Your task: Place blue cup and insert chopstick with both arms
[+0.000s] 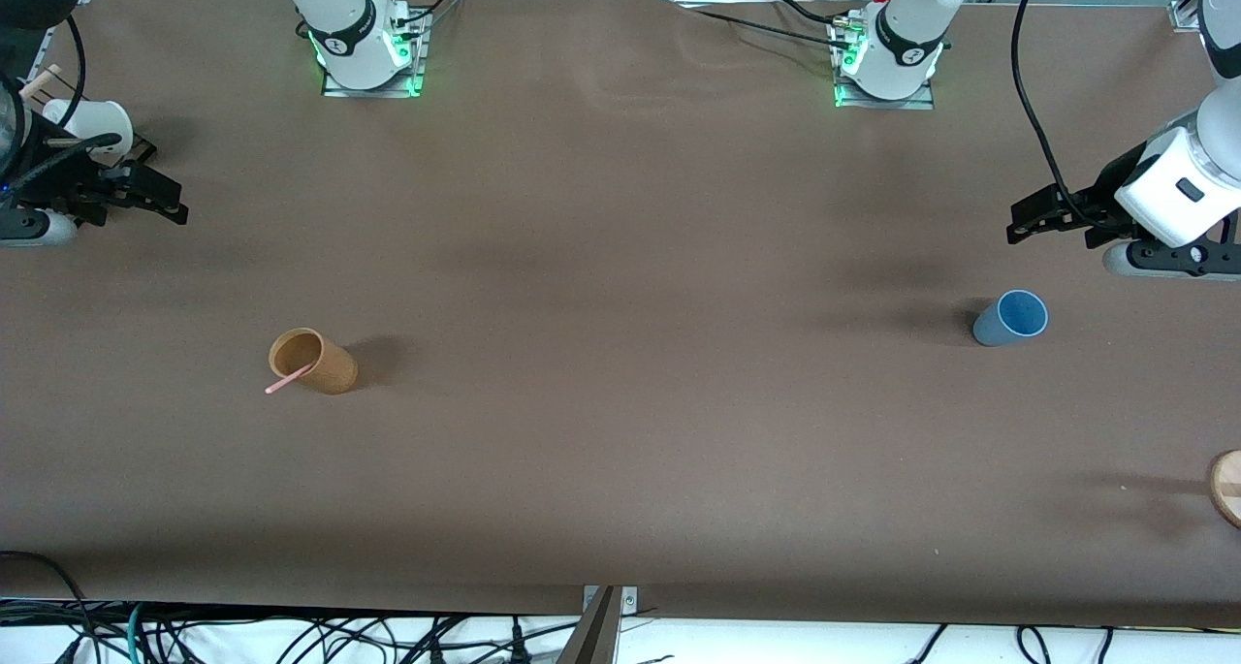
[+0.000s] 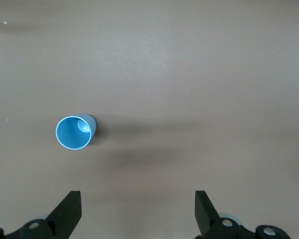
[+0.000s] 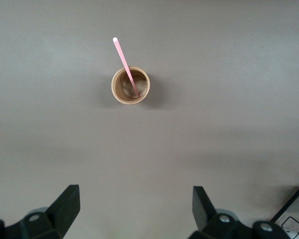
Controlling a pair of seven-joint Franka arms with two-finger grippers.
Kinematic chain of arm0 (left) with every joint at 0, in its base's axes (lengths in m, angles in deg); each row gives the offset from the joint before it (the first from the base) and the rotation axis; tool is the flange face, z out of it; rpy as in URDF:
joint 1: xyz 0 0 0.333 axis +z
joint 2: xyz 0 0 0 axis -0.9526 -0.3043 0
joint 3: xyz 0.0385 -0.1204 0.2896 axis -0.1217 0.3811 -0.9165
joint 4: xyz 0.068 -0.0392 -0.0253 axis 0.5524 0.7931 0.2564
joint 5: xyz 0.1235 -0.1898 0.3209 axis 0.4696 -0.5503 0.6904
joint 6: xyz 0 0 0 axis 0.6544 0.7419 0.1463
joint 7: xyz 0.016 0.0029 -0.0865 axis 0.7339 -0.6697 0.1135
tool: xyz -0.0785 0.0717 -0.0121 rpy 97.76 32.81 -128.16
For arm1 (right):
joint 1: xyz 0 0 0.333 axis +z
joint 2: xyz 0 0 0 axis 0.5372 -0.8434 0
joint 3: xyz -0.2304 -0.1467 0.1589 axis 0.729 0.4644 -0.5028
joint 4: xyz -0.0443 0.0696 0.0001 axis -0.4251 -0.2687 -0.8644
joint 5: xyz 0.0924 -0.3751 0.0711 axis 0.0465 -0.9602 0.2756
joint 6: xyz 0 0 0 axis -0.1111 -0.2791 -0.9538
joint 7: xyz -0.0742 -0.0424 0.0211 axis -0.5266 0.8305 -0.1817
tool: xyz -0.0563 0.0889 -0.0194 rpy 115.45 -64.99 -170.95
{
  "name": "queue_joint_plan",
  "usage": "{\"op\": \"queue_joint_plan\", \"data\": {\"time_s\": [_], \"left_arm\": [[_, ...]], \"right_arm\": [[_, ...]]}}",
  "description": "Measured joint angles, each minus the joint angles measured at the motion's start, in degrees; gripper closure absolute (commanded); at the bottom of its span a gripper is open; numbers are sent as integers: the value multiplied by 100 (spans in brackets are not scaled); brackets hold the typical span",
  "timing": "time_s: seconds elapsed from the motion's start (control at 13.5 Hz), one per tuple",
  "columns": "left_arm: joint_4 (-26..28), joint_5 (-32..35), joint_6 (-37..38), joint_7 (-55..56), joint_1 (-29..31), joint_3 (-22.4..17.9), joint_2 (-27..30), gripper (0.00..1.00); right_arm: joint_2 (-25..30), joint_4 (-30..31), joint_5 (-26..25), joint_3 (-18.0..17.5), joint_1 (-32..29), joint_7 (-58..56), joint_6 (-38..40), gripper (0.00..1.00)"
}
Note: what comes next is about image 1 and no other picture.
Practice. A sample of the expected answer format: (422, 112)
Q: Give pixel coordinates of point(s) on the metal corner bracket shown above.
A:
(1189, 16)

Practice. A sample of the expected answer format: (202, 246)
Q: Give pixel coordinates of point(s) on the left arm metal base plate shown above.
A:
(926, 100)

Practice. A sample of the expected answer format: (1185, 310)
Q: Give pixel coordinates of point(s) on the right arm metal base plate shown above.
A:
(415, 58)

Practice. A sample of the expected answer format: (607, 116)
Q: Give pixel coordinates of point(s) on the round wooden disc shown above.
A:
(1227, 490)

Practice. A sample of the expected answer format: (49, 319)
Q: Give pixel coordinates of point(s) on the brown cup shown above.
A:
(325, 365)

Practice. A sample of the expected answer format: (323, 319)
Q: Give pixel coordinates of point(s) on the blue cup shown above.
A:
(1013, 317)

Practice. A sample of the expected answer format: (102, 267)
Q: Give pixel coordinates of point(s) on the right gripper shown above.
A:
(60, 181)

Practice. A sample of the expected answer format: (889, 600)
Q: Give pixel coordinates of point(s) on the wooden stick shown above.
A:
(41, 82)

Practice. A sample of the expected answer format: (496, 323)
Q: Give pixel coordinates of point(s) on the metal table bracket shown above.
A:
(630, 601)

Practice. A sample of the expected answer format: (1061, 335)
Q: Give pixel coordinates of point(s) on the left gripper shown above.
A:
(1102, 196)

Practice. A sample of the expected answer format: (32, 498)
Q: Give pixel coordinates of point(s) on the white cup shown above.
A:
(92, 121)

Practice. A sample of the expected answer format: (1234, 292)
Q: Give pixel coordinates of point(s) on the pink chopstick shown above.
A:
(281, 385)

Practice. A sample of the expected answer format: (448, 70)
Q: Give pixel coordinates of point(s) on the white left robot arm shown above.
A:
(906, 34)

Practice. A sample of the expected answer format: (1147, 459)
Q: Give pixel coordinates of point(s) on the dark stand leg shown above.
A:
(593, 635)

